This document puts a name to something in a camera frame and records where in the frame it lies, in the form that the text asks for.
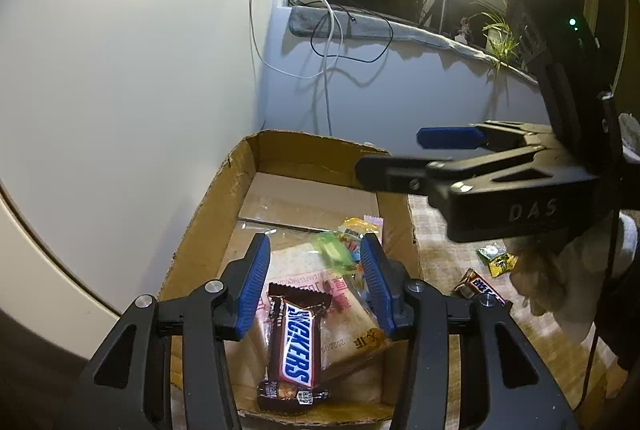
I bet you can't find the yellow snack packet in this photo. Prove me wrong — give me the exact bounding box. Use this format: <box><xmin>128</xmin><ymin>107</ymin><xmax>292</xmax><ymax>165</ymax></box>
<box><xmin>340</xmin><ymin>216</ymin><xmax>383</xmax><ymax>243</ymax></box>

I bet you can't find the black cable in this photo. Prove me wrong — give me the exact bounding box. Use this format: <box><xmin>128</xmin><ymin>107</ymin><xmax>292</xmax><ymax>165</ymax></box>
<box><xmin>285</xmin><ymin>0</ymin><xmax>396</xmax><ymax>64</ymax></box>

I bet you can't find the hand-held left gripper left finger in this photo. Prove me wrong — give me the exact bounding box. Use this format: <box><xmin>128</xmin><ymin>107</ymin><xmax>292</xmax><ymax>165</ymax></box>
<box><xmin>60</xmin><ymin>233</ymin><xmax>272</xmax><ymax>430</ymax></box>

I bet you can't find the person's right hand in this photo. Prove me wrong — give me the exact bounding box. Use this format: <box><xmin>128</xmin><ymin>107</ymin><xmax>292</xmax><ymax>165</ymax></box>
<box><xmin>510</xmin><ymin>216</ymin><xmax>615</xmax><ymax>327</ymax></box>

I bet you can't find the potted spider plant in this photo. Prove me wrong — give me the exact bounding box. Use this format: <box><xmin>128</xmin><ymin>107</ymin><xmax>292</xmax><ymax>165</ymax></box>
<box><xmin>457</xmin><ymin>10</ymin><xmax>526</xmax><ymax>71</ymax></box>

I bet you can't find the white cabinet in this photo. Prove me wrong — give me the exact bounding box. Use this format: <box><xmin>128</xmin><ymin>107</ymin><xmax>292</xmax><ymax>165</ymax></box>
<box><xmin>0</xmin><ymin>0</ymin><xmax>281</xmax><ymax>341</ymax></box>

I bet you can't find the cardboard box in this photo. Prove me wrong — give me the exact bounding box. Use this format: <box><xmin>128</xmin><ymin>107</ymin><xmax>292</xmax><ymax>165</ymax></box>
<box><xmin>157</xmin><ymin>129</ymin><xmax>423</xmax><ymax>428</ymax></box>

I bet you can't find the large beige snack packet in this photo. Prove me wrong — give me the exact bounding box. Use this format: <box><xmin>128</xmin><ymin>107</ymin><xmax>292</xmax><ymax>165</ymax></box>
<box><xmin>250</xmin><ymin>243</ymin><xmax>393</xmax><ymax>391</ymax></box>

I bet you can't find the green yellow candy packet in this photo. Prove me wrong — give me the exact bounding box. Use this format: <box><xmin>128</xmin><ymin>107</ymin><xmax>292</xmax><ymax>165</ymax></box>
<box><xmin>476</xmin><ymin>244</ymin><xmax>518</xmax><ymax>278</ymax></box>

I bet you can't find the light green snack packet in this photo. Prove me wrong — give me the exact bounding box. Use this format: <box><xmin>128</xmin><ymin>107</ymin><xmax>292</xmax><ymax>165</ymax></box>
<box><xmin>317</xmin><ymin>231</ymin><xmax>363</xmax><ymax>273</ymax></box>

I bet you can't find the thick white cable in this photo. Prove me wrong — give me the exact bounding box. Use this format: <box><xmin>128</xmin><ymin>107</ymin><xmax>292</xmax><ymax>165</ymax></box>
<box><xmin>320</xmin><ymin>0</ymin><xmax>346</xmax><ymax>136</ymax></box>

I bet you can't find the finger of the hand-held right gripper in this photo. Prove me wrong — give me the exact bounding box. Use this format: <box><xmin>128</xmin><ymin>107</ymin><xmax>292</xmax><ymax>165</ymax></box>
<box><xmin>355</xmin><ymin>144</ymin><xmax>598</xmax><ymax>198</ymax></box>
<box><xmin>416</xmin><ymin>120</ymin><xmax>557</xmax><ymax>149</ymax></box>

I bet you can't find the brown chocolate bar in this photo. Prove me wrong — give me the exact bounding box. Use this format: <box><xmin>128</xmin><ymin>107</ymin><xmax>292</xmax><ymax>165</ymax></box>
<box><xmin>256</xmin><ymin>281</ymin><xmax>333</xmax><ymax>413</ymax></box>
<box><xmin>451</xmin><ymin>267</ymin><xmax>513</xmax><ymax>311</ymax></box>

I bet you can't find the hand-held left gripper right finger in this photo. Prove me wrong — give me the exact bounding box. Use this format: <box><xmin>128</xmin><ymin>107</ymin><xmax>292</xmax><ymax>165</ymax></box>
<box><xmin>360</xmin><ymin>233</ymin><xmax>576</xmax><ymax>430</ymax></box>

